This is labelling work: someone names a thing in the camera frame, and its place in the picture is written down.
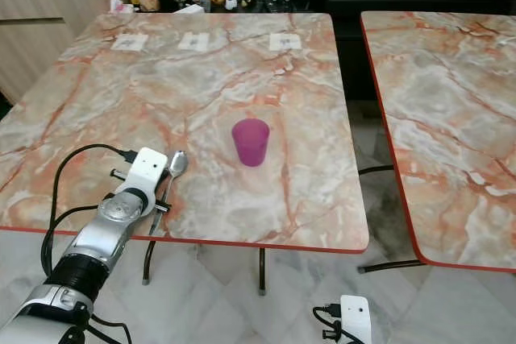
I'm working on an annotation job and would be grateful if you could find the silver metal spoon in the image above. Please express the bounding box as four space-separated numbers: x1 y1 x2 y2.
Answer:
148 151 189 237

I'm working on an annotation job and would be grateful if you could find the large marble table red edge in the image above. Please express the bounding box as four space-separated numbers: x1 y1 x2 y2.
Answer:
0 12 370 295

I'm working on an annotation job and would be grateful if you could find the white paper label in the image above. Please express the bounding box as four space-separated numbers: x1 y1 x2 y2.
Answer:
269 32 302 52
178 32 211 51
110 34 150 52

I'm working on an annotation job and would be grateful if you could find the purple plastic cup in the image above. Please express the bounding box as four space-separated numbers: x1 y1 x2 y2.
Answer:
231 118 272 168

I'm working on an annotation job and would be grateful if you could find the light wooden cabinet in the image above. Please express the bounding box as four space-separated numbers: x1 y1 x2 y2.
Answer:
0 0 131 106

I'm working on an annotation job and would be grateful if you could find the pink tissue pack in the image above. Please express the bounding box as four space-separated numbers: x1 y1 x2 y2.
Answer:
110 0 135 15

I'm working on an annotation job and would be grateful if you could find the marble folding table red edge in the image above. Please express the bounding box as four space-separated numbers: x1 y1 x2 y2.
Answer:
356 10 516 274

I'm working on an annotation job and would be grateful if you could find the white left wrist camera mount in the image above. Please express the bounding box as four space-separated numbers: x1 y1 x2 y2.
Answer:
124 147 171 201

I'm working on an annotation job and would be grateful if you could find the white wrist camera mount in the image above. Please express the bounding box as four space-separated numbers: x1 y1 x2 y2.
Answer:
124 147 171 201
339 295 373 344

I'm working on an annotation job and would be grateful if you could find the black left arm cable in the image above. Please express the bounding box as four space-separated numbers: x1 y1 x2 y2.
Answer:
50 144 140 280

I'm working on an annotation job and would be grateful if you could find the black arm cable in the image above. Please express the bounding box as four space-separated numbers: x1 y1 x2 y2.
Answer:
50 144 140 280
314 304 346 344

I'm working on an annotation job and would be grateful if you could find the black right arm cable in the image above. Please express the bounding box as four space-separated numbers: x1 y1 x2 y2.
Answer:
314 304 346 344

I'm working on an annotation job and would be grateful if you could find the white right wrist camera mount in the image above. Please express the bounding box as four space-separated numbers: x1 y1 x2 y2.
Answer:
339 295 373 344

